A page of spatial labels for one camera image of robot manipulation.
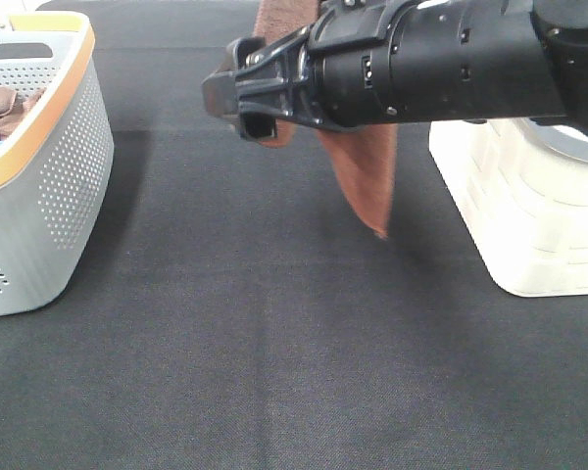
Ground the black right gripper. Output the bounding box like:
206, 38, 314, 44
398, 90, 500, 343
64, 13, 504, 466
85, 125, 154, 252
201, 1, 402, 142

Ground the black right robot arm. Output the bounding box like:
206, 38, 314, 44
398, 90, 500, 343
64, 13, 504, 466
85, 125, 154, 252
202, 1, 588, 141

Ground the black table cloth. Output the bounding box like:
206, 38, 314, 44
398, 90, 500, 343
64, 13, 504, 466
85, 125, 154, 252
0, 1, 588, 469

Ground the grey perforated laundry basket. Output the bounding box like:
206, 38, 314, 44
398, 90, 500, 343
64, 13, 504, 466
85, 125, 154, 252
0, 11, 114, 316

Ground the white storage bin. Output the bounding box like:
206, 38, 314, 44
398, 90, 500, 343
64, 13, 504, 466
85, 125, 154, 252
428, 118, 588, 297

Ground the brown towel in basket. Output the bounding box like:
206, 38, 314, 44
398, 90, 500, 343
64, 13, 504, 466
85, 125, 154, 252
0, 87, 45, 141

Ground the brown microfibre towel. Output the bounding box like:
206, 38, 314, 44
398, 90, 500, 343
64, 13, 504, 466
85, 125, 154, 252
253, 1, 397, 237

